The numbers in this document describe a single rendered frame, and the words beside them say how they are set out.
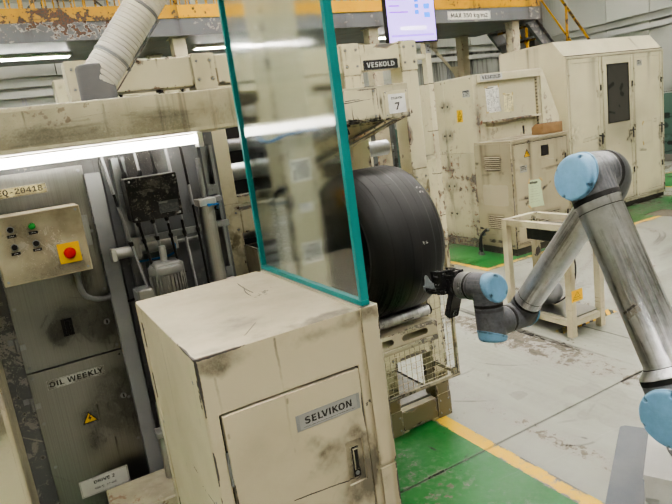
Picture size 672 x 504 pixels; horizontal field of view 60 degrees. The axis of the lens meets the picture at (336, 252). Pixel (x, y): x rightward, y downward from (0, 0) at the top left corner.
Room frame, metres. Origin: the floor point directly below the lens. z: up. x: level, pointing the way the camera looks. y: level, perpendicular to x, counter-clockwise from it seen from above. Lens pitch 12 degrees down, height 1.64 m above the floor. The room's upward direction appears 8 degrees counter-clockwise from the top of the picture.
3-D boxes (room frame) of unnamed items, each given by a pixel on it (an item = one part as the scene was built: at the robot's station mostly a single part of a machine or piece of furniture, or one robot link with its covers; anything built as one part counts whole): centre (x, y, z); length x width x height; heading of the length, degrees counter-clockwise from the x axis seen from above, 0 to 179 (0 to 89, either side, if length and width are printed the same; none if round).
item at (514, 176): (6.60, -2.22, 0.62); 0.91 x 0.58 x 1.25; 118
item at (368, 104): (2.55, -0.08, 1.71); 0.61 x 0.25 x 0.15; 118
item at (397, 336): (2.10, -0.17, 0.84); 0.36 x 0.09 x 0.06; 118
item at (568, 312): (4.13, -1.55, 0.40); 0.60 x 0.35 x 0.80; 28
